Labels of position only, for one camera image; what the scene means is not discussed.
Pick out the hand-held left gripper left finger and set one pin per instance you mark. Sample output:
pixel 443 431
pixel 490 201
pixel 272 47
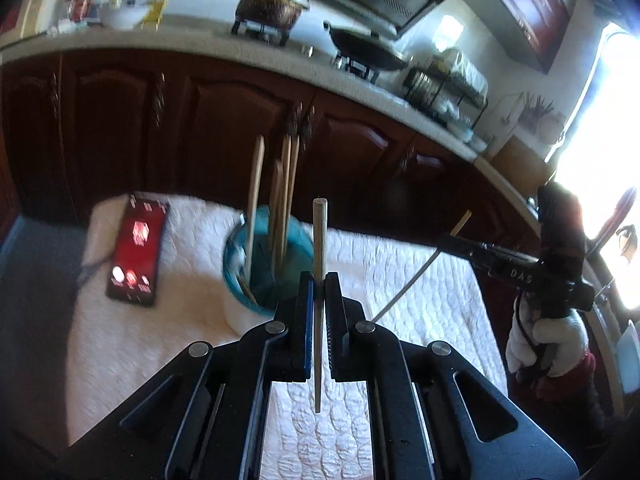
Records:
pixel 306 330

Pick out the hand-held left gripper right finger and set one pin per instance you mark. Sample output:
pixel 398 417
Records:
pixel 334 330

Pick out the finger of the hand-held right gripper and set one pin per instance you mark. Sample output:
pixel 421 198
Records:
pixel 465 250

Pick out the brown wooden chopstick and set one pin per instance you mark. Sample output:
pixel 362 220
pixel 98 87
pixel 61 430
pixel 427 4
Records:
pixel 286 170
pixel 275 200
pixel 415 280
pixel 295 160

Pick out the white floral cup teal inside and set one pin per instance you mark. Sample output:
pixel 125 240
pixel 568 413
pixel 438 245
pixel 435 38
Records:
pixel 235 310

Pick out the pale wooden chopstick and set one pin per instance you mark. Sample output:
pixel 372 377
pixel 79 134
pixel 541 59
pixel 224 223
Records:
pixel 256 185
pixel 320 240

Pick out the person's right hand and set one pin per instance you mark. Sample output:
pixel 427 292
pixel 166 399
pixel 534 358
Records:
pixel 565 340

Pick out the white plastic spoon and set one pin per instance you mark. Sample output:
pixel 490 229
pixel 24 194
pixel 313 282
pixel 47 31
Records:
pixel 236 261

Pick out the wooden cutting board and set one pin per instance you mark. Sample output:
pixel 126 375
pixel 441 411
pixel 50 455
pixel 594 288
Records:
pixel 522 165

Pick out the white utensil holder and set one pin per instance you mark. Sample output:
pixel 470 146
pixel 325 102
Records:
pixel 542 120

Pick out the white quilted tablecloth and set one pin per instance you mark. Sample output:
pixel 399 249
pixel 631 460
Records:
pixel 150 350

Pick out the black smartphone red screen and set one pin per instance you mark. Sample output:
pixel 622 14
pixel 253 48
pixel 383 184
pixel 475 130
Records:
pixel 140 250

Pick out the black wok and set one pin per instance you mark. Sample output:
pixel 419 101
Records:
pixel 370 50

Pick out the brown wooden base cabinets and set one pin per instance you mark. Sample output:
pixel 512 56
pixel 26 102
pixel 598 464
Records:
pixel 125 125

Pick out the black gas stove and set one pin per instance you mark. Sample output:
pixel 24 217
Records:
pixel 260 30

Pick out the grey kitchen countertop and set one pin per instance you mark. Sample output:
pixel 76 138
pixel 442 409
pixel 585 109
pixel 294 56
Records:
pixel 200 45

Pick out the brown cooking pot with lid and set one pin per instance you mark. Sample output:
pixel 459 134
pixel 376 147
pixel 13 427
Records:
pixel 270 7

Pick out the white bowl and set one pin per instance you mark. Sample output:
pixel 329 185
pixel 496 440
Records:
pixel 122 16

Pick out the cream countertop appliance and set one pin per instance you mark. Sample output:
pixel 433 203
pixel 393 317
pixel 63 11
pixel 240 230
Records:
pixel 40 5

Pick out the brown wooden wall cabinet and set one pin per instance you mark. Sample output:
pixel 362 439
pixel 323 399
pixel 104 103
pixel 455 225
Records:
pixel 530 5

